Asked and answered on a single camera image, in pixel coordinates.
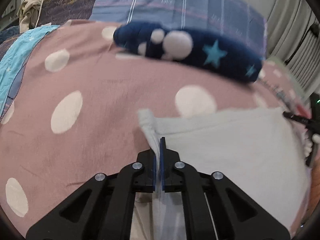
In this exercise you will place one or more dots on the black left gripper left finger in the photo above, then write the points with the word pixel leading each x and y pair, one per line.
pixel 102 208

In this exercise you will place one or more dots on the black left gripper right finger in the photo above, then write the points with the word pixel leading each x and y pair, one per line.
pixel 213 206

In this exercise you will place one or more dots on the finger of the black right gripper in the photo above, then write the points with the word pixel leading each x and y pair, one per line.
pixel 308 123

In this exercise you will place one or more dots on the light grey t-shirt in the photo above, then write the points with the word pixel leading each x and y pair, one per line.
pixel 257 149

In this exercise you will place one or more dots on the beige clothes pile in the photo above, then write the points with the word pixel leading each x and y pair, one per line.
pixel 28 14

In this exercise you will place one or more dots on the white gloved right hand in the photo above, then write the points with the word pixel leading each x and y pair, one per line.
pixel 310 143

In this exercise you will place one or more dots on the pink folded garment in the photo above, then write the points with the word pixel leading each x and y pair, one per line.
pixel 302 111

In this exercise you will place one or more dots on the floral patterned small garment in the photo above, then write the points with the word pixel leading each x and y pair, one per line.
pixel 284 93

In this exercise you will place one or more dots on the grey striped curtain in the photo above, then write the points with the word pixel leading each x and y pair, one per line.
pixel 293 38

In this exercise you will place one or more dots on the pink polka dot blanket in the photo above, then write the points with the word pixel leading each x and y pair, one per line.
pixel 76 113

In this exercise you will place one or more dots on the navy star pattern garment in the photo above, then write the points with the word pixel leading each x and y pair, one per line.
pixel 197 48

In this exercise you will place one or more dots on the blue plaid pillow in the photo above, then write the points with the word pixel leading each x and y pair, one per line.
pixel 233 18

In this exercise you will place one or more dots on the light blue quilt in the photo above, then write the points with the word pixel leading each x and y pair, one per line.
pixel 14 59

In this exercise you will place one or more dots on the dark tree pattern pillow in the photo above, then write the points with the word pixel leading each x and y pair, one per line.
pixel 58 12

